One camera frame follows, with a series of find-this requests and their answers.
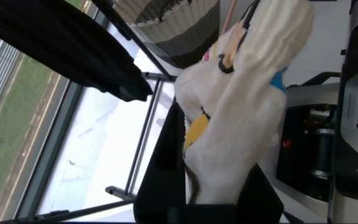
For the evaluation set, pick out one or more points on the black clothes rack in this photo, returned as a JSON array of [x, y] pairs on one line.
[[117, 21]]

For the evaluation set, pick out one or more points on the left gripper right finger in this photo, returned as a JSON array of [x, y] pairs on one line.
[[259, 202]]

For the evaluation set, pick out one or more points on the cream printed garment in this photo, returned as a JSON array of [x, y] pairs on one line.
[[244, 109]]

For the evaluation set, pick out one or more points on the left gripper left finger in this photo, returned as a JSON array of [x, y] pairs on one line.
[[163, 180]]

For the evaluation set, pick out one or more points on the black garment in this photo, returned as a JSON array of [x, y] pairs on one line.
[[57, 46]]

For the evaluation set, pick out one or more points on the white laundry basket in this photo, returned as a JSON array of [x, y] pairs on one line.
[[182, 40]]

